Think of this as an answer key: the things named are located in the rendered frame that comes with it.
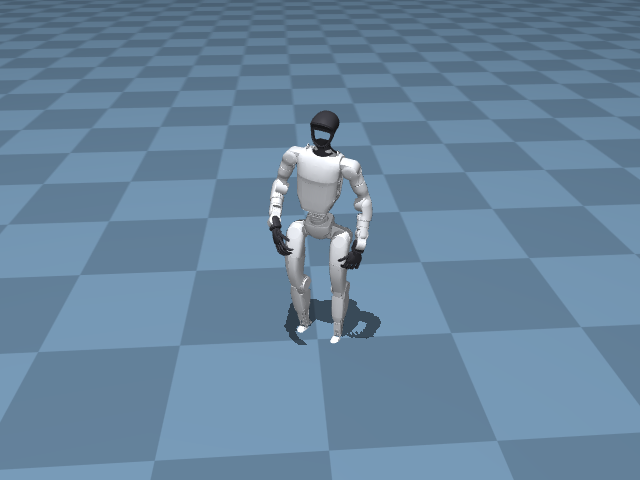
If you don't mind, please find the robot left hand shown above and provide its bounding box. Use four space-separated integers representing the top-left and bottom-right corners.
338 239 364 270

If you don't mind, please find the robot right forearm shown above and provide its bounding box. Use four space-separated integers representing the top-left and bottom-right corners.
267 180 284 227

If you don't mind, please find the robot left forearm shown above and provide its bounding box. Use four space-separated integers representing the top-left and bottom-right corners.
355 199 372 250

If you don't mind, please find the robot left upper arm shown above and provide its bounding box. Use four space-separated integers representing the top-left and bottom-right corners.
340 157 372 212

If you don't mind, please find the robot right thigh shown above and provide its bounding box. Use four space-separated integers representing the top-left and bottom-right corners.
285 219 311 292

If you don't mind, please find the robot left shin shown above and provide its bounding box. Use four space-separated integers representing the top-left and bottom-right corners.
331 281 350 338

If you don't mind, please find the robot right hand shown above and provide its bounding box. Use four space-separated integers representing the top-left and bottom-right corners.
269 216 293 256

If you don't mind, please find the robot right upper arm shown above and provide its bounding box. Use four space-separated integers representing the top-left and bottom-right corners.
275 146 303 195

